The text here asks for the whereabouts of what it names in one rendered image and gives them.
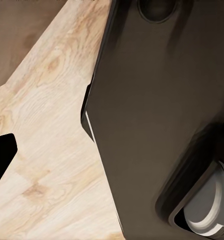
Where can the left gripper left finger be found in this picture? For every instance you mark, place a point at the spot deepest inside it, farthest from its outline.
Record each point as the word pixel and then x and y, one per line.
pixel 8 149

